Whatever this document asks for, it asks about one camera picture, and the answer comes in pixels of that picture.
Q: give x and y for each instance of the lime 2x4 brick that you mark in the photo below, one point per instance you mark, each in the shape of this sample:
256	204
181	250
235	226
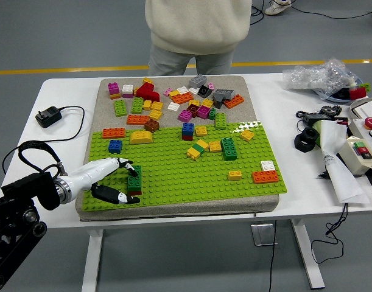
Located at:
220	120
137	105
120	107

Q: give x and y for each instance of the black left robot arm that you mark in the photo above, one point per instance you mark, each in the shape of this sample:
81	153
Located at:
45	188

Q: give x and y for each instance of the flat orange brick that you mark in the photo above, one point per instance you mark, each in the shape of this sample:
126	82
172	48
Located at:
115	96

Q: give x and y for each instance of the white rounded tray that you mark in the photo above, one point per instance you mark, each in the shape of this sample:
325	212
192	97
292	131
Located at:
356	106

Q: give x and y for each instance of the white push-button control box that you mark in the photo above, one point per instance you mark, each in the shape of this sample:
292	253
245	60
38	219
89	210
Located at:
359	124

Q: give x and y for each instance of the white table leg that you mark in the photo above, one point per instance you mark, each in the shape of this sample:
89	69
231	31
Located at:
92	258
310	258

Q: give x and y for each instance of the lime green cloth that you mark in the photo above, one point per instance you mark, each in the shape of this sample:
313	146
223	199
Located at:
318	132

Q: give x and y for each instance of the small pink brick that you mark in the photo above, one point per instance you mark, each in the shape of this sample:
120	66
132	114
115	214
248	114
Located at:
211	86
168	91

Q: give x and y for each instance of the white card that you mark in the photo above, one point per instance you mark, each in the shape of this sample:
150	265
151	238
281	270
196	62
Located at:
369	109

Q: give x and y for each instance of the yellow arched brick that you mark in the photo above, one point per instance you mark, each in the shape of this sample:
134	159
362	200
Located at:
141	137

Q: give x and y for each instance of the clear bubble plastic bag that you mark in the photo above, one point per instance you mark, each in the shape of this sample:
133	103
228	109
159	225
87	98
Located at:
319	74

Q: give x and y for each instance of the small white plastic cap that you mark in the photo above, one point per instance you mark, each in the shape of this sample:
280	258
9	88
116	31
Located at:
352	82

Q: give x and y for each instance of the white 2x2 brick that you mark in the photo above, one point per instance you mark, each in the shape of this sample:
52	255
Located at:
268	165
182	90
194	90
128	88
173	106

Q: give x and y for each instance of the light grey 2x4 brick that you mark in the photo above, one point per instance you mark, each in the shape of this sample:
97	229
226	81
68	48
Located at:
198	81

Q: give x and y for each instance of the dark green 2x4 brick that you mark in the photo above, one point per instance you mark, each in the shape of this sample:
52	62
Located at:
229	149
135	182

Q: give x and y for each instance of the lime green studded baseplate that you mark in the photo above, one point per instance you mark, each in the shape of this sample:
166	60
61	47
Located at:
185	191

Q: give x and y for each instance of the black power adapter plug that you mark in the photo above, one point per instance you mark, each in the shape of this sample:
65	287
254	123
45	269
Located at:
48	116

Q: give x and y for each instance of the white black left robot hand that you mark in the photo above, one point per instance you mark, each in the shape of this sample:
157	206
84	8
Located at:
94	171

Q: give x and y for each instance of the magenta 2x2 brick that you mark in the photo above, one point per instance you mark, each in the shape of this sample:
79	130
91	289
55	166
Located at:
203	112
185	115
113	87

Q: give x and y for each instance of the pink 2x2 brick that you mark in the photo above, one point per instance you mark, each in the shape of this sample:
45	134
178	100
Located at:
128	95

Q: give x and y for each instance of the green 2x2 brick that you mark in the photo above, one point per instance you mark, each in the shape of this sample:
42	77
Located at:
199	148

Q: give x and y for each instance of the small black plug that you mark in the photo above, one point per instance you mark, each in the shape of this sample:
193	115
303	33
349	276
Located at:
322	175

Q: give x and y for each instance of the small dark green brick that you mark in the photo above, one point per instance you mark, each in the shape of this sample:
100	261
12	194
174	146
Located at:
212	113

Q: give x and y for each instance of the person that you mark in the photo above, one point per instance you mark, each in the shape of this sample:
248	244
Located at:
198	24
277	7

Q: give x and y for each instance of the large black hex nut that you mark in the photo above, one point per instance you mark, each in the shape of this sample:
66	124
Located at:
306	139

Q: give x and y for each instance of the small white switch box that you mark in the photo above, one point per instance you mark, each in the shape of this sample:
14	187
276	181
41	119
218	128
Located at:
353	158

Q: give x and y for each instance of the amber yellow small brick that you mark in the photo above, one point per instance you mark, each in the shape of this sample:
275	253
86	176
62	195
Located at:
148	80

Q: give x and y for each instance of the lime small brick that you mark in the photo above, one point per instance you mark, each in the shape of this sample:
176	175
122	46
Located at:
366	86

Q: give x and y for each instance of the blue 2x2 brick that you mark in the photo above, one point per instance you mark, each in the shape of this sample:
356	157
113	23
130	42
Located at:
187	128
115	147

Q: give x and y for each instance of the dark grey sloped brick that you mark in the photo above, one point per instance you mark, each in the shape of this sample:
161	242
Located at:
218	102

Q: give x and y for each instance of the black toothed gear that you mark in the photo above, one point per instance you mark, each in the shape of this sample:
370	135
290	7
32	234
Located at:
330	110

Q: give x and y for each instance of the red 2x4 brick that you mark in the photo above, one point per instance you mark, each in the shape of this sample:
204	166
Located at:
135	193

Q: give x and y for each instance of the brown 2x2 brick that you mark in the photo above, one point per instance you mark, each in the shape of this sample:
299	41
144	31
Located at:
151	125

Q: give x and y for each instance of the black 2x2 brick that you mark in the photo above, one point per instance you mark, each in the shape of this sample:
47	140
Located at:
204	90

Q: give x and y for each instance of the large red sloped brick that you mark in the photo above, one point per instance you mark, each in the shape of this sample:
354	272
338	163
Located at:
147	92

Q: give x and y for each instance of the blue shallow bowl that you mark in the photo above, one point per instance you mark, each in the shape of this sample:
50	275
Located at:
331	98

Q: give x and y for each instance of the orange 2x4 brick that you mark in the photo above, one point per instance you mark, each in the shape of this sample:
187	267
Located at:
233	101
113	132
265	176
182	98
137	119

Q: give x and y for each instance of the dark red 2x2 brick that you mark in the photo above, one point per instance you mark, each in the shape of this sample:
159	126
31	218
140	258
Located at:
192	110

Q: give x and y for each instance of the metal floor socket plate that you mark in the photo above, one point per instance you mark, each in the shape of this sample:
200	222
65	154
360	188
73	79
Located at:
263	235

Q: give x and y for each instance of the black plastic part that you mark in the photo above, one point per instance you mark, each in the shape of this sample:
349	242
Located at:
342	93

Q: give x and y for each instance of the white paper sheet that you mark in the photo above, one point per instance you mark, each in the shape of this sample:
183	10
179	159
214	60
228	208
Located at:
341	170

